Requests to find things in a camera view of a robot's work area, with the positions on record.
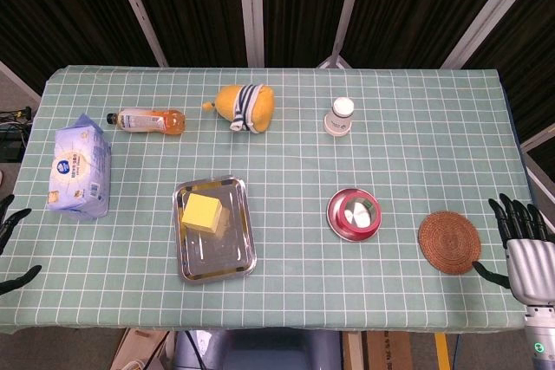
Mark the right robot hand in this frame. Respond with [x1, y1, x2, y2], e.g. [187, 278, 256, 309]
[472, 192, 555, 307]

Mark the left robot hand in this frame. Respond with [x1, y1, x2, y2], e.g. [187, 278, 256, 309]
[0, 194, 43, 298]

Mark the yellow foam cube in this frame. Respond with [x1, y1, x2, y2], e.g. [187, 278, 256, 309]
[180, 193, 225, 235]

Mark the red tape roll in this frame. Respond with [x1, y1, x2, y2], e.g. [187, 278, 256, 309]
[329, 189, 380, 233]

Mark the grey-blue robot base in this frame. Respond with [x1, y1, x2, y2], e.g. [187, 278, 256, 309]
[173, 328, 344, 370]

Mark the round woven coaster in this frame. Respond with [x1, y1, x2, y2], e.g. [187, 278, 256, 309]
[417, 211, 483, 276]

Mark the blue tissue pack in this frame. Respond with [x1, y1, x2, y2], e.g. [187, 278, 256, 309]
[46, 113, 113, 219]

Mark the cardboard box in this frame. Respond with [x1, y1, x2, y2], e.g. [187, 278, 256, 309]
[342, 330, 414, 370]
[110, 328, 171, 370]

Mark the orange drink bottle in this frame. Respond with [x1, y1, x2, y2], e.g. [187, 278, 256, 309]
[107, 108, 186, 136]

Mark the round steel plate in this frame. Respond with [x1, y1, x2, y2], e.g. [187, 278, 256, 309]
[326, 187, 384, 243]

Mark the rectangular steel tray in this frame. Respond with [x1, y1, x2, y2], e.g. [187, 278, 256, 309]
[173, 174, 258, 284]

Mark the white small bottle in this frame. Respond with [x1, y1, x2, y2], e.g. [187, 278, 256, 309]
[322, 97, 356, 140]

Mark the green checked tablecloth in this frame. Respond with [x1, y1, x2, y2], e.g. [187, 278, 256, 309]
[0, 65, 535, 337]

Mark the yellow plush toy striped shirt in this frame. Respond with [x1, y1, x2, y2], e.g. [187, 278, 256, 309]
[201, 83, 277, 134]

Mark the black cable bundle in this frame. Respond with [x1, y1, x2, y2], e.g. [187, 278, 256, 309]
[0, 105, 35, 164]

